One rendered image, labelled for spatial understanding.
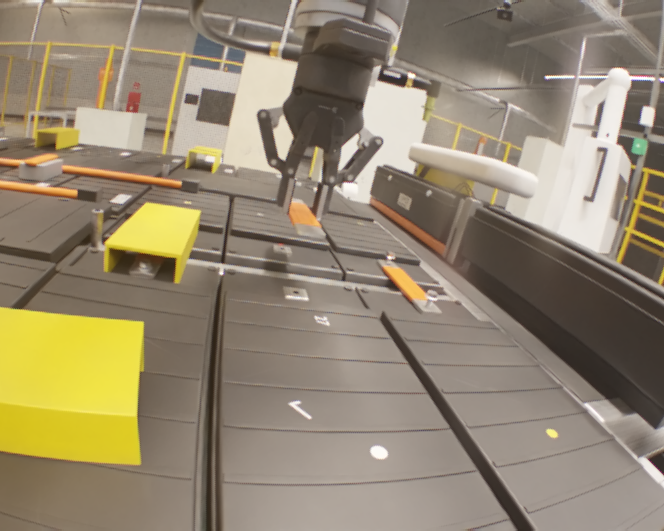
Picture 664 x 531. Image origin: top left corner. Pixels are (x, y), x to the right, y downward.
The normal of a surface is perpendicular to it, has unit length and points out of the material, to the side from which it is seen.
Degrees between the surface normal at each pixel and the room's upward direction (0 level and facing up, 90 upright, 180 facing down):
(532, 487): 0
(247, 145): 90
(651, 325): 90
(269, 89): 90
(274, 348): 0
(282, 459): 0
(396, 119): 90
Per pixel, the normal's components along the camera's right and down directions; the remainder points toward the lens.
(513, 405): 0.23, -0.92
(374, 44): 0.22, 0.36
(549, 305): -0.95, -0.15
